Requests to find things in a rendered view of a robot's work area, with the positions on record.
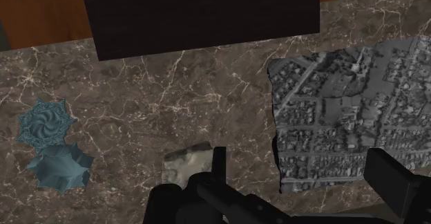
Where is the dark robot stand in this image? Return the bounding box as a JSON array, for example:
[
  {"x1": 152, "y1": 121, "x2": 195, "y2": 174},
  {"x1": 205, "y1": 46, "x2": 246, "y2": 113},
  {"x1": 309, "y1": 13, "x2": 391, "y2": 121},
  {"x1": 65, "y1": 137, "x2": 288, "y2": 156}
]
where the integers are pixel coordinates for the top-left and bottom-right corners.
[{"x1": 79, "y1": 0, "x2": 320, "y2": 62}]

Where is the blue star-shaped ornate vase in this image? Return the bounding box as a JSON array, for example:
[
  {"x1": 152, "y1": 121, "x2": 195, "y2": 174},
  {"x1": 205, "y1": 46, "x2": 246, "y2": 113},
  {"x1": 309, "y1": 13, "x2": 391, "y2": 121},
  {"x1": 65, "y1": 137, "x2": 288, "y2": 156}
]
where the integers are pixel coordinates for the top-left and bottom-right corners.
[{"x1": 16, "y1": 97, "x2": 95, "y2": 195}]

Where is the grey patterned ragged-edged slab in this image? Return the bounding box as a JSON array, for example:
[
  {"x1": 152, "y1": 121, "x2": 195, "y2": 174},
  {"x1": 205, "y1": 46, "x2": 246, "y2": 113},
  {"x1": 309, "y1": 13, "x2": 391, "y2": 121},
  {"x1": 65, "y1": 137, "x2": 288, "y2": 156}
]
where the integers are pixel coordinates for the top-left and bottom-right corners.
[{"x1": 267, "y1": 36, "x2": 431, "y2": 194}]

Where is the pale beige rough lump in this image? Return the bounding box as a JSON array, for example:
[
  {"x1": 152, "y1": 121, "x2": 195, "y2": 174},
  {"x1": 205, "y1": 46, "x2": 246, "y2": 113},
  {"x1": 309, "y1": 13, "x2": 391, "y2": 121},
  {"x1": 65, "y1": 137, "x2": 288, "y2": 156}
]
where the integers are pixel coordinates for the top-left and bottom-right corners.
[{"x1": 162, "y1": 141, "x2": 214, "y2": 189}]

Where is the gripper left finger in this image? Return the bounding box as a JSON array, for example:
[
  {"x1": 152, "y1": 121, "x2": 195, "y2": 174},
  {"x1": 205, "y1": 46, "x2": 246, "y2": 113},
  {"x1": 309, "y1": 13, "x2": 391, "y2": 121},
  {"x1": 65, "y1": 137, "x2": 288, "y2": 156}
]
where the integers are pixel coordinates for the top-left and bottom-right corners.
[{"x1": 142, "y1": 146, "x2": 294, "y2": 224}]

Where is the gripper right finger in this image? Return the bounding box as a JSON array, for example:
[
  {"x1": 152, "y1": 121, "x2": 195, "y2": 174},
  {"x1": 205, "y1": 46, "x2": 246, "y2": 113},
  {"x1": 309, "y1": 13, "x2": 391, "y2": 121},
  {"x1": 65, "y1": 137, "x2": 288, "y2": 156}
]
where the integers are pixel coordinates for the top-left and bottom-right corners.
[{"x1": 363, "y1": 147, "x2": 431, "y2": 224}]

